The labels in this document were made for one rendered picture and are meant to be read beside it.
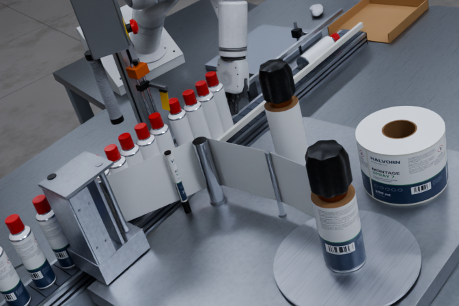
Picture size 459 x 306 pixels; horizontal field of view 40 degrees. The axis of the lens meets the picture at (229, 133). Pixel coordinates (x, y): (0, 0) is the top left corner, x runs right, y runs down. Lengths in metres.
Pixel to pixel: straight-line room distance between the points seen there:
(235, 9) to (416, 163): 0.68
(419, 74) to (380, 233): 0.81
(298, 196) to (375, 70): 0.83
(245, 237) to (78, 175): 0.41
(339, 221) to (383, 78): 0.93
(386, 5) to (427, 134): 1.23
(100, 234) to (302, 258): 0.45
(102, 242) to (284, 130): 0.52
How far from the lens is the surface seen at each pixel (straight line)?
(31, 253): 1.53
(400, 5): 2.61
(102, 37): 1.56
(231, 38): 1.80
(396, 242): 1.40
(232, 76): 1.82
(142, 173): 1.54
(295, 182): 1.41
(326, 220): 1.25
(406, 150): 1.42
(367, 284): 1.32
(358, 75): 2.15
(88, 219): 1.41
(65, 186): 1.40
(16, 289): 1.54
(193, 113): 1.73
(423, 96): 1.98
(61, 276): 1.61
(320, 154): 1.18
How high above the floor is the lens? 1.85
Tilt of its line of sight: 31 degrees down
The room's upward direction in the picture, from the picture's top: 16 degrees counter-clockwise
